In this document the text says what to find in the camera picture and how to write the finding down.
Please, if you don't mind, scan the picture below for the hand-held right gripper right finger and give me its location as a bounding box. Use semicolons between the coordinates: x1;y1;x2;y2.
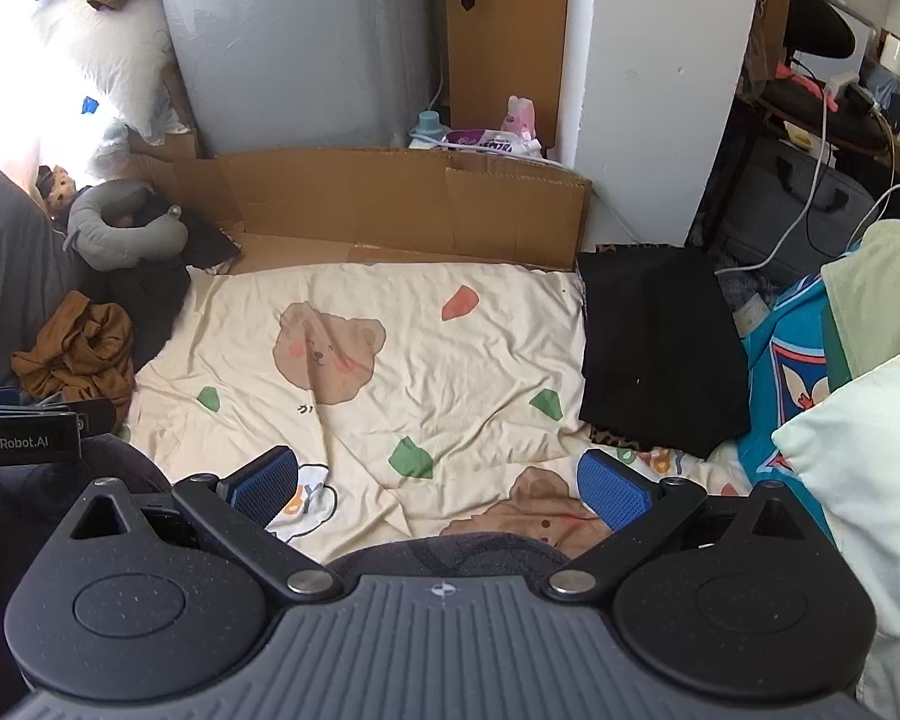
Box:
545;448;833;604

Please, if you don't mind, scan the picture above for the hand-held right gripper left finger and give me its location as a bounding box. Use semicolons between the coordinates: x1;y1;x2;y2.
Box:
70;445;344;605

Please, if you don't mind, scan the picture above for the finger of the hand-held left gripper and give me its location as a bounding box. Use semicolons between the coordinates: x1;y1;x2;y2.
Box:
0;387;72;422

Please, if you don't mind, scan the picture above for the brown printed t-shirt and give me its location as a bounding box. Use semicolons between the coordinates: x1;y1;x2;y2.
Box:
11;291;136;421

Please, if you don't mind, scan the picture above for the dark grey pillow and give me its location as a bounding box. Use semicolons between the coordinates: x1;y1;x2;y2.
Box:
0;146;83;391

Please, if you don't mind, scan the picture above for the black folded knit cloth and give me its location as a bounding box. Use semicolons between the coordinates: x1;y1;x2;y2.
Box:
576;246;752;460

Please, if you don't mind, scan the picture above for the black crumpled garment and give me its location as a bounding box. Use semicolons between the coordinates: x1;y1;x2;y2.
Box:
105;199;241;372

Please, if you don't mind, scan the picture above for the grey neck pillow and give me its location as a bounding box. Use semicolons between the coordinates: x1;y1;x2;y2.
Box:
64;181;190;272

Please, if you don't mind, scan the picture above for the cream bear-print bed sheet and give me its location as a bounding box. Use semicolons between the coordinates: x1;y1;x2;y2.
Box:
116;259;766;567

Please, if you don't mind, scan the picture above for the teal printed blanket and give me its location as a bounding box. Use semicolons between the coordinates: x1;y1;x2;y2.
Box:
739;240;863;541

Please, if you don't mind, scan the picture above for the brown teddy bear toy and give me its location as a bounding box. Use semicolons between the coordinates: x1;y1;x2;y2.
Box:
36;165;80;222

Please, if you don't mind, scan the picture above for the white pillow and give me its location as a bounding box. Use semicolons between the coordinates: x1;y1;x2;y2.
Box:
772;337;900;720

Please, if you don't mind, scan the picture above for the flattened cardboard sheet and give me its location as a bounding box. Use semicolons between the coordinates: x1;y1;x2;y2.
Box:
124;146;593;275

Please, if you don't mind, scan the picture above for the grey laptop bag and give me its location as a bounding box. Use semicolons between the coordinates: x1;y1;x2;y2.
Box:
709;139;882;271

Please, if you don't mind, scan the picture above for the pale green pillow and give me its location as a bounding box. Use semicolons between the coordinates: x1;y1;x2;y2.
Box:
821;219;900;383

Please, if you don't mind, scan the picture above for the purple and white wipes packet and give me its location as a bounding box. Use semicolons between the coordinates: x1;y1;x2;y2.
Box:
442;127;545;160

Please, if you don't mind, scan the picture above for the white plastic bag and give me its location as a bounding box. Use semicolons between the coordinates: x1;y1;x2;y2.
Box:
15;0;188;143

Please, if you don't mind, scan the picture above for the pink refill pouch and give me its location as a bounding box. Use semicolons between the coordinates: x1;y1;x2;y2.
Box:
501;95;537;140

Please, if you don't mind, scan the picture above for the blue-capped bottle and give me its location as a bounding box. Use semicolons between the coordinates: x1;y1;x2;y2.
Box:
409;110;451;149

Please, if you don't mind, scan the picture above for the grey film-wrapped appliance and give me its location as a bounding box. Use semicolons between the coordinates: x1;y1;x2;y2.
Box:
150;0;451;158

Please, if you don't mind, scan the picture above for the tall cardboard panel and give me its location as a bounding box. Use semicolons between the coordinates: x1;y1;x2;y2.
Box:
442;0;571;166

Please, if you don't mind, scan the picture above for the black office chair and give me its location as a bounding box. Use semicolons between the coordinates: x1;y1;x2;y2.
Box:
750;0;900;155

